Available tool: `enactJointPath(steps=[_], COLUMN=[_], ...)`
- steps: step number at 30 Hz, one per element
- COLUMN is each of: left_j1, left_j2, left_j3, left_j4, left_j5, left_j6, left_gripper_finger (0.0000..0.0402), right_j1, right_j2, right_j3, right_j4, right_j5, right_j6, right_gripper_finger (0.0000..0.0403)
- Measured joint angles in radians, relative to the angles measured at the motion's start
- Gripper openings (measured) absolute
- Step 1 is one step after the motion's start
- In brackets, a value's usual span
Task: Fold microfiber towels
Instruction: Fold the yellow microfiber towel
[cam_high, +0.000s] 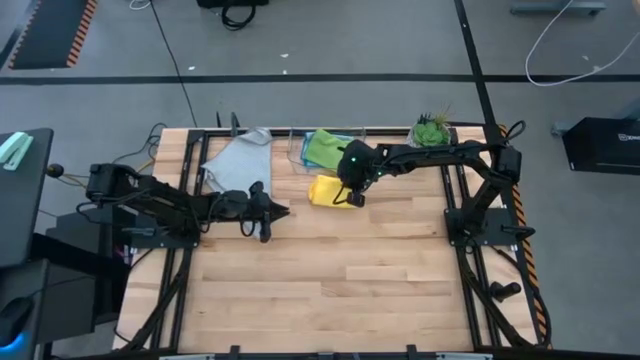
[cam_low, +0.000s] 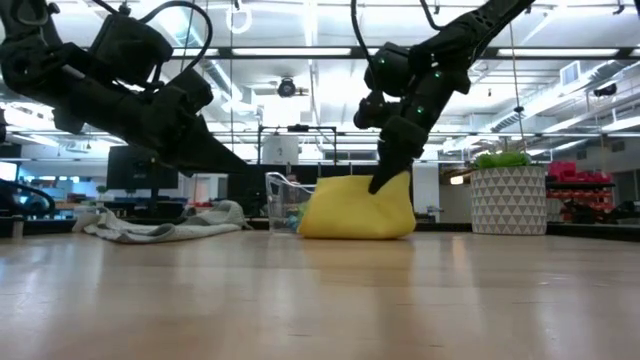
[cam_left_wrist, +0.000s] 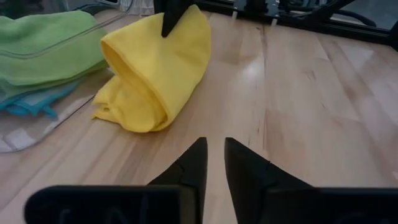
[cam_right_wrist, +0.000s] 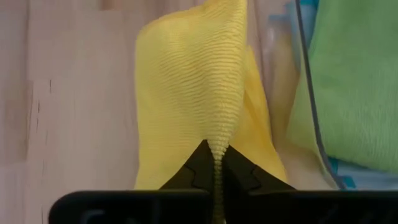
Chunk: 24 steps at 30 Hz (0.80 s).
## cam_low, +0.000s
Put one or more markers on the black ceiling device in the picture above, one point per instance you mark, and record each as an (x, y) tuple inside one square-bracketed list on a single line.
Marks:
[(605, 90)]

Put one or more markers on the black monitor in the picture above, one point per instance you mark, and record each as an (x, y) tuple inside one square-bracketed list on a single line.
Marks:
[(135, 170)]

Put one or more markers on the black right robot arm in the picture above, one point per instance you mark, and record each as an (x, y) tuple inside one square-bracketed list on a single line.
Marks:
[(465, 30)]

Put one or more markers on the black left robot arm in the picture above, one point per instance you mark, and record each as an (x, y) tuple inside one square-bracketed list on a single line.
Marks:
[(60, 80)]

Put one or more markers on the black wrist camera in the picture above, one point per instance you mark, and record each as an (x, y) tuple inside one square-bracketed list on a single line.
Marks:
[(130, 47), (372, 112)]

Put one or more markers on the succulent in patterned white pot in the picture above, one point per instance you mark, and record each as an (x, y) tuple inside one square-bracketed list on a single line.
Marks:
[(510, 200)]

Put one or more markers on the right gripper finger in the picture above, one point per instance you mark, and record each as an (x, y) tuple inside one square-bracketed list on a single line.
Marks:
[(395, 160)]

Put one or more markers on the grey microfiber towel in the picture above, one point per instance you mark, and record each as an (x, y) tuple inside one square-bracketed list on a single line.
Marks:
[(165, 230)]

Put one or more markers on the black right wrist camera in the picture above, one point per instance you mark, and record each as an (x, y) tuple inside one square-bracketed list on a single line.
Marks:
[(372, 112)]

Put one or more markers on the black round camera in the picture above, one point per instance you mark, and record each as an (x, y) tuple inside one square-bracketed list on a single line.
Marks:
[(286, 87)]

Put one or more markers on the black bar with light strips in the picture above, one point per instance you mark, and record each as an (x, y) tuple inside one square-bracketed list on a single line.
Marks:
[(290, 51)]

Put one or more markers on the black background rig frame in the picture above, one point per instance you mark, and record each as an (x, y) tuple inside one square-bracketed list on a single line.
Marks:
[(297, 128)]

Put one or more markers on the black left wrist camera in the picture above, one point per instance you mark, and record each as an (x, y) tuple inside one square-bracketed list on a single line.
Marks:
[(130, 47)]

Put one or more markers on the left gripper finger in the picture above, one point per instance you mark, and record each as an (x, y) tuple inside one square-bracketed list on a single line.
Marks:
[(210, 152)]

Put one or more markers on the clear plastic bin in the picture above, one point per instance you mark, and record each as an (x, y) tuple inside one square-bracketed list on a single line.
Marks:
[(280, 200)]

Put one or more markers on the yellow microfiber towel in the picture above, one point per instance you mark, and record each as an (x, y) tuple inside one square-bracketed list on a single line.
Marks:
[(350, 210)]

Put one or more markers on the red storage bins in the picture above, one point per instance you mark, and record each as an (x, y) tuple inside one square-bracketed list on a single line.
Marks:
[(575, 172)]

